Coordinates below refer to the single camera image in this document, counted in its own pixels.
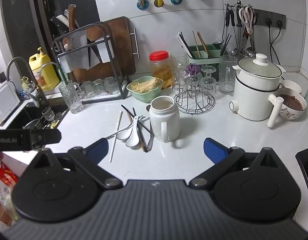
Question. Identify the small stemmed glass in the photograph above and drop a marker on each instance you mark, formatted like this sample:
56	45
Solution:
48	113

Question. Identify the white ceramic jar mug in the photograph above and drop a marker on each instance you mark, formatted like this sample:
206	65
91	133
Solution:
166	122

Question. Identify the pale wooden chopstick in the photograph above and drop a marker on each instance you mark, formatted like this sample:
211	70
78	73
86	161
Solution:
195	43

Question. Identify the black wall power strip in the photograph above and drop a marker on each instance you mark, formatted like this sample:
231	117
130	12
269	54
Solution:
261	17

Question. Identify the small white cutting board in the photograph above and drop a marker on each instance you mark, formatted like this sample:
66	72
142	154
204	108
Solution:
104	51

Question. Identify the red printed packet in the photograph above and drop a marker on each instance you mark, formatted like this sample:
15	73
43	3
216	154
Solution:
5	173

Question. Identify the white electric cooking pot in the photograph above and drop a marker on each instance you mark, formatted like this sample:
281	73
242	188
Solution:
251	100

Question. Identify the green plastic basket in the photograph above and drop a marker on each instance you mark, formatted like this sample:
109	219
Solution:
149	96

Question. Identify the glass jar with purple lid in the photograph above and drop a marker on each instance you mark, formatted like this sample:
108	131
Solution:
193	68

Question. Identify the long white chopstick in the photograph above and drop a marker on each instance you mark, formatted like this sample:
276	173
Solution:
182	46
185	43

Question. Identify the black utensil hanging stand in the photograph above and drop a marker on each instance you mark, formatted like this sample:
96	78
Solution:
238	4

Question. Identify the black induction cooktop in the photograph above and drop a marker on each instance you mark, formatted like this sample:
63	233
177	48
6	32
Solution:
306	167

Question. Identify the tall textured glass mug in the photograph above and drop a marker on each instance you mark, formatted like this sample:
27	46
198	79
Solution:
71	97
227	75
177	60

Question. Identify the patterned ceramic bowl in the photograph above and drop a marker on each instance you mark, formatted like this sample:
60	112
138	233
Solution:
288	112

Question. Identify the flat black chopstick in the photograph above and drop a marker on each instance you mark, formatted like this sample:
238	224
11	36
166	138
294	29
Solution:
186	41

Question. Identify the chrome kitchen faucet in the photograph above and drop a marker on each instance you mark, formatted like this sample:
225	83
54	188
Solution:
19	59

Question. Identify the steel ladle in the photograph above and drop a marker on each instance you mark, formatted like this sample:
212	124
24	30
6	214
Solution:
217	43

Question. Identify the black sink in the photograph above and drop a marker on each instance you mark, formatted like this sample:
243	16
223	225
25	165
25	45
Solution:
24	116

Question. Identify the yellow detergent bottle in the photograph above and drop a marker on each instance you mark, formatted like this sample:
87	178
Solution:
44	70

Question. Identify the slim curved tap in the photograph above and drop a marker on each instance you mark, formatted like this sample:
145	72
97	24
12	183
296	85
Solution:
50	63

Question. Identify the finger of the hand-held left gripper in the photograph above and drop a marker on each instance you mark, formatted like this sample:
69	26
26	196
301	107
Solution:
44	136

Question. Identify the set of hanging steel utensils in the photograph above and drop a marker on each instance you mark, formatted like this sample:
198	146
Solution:
247	47

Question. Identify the textured steel cleaver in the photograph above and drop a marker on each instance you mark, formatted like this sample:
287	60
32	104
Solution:
79	52

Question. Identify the pile of pale thin sticks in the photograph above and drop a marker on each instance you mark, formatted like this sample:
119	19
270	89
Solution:
145	85

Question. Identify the plain steel cleaver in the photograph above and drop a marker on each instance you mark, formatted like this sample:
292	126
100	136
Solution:
94	52

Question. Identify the thin black chopstick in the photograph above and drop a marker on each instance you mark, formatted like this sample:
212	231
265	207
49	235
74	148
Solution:
227	43

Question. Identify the white knife blade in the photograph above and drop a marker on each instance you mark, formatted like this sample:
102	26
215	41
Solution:
64	63

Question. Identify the white appliance box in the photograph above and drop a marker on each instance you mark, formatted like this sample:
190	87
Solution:
5	102

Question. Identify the wooden cutting board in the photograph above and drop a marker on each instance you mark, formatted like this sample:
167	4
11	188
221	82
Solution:
121	50

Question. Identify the green utensil holder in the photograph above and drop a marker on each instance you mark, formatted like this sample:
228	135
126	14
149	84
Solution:
213	52

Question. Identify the brown wooden chopstick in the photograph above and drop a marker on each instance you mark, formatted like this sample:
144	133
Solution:
202	42

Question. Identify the white ceramic bowl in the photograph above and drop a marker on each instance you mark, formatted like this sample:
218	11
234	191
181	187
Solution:
292	85

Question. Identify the white ceramic spoon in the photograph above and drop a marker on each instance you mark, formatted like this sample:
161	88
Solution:
132	141
122	135

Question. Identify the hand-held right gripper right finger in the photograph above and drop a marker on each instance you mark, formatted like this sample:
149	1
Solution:
213	151

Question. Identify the clear glass goblet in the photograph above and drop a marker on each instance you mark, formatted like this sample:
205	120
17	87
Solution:
181	82
208	80

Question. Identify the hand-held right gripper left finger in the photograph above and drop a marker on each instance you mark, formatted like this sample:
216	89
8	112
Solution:
99	150

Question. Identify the small clear drinking glass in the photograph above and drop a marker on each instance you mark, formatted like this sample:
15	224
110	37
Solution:
111	85
88	88
99	87

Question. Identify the black dish rack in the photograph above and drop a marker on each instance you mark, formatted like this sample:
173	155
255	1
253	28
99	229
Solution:
124	90

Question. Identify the white drip tray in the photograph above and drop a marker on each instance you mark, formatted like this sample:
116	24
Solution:
106	98

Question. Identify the clear jar with red lid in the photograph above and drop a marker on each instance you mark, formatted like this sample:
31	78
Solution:
160	67

